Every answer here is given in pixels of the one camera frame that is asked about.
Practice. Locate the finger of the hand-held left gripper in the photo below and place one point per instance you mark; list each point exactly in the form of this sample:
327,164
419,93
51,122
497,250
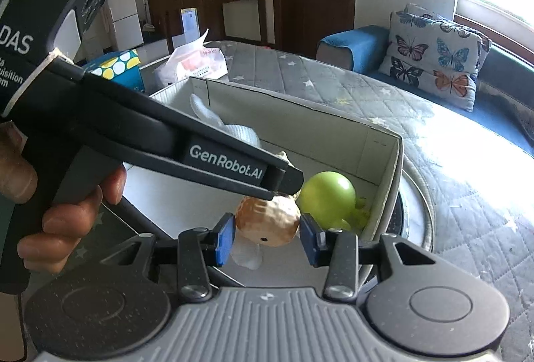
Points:
167,136

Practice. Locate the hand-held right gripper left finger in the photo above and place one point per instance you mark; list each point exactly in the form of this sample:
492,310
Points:
223,241

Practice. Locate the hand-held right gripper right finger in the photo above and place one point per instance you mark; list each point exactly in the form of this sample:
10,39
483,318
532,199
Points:
312,241

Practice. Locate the tan round toy ball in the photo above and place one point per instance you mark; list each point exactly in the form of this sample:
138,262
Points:
269,222

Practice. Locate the cardboard box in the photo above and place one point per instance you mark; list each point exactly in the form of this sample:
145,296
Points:
300,128

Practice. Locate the person's left hand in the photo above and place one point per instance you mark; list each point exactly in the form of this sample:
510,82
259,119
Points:
71,216

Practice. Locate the white soft piece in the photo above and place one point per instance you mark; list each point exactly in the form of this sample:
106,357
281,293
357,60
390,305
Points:
248,255

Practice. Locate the green round toy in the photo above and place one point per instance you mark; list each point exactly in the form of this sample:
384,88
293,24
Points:
327,195

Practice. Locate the white cloth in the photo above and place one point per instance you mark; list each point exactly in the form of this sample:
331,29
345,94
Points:
233,131

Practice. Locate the soft tissue packet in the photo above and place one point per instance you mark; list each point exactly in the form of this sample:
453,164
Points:
196,63

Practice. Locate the white refrigerator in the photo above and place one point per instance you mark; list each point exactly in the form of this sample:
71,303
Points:
125,7

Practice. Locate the blue polka dot tissue box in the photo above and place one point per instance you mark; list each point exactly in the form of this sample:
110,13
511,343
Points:
121,67

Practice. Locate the grey star quilted mat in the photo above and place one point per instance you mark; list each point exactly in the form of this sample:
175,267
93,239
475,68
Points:
467,186

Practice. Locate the blue sofa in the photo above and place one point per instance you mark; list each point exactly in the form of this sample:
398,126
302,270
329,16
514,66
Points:
354,42

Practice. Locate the butterfly print pillow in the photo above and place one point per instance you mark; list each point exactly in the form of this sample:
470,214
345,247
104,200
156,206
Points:
434,53

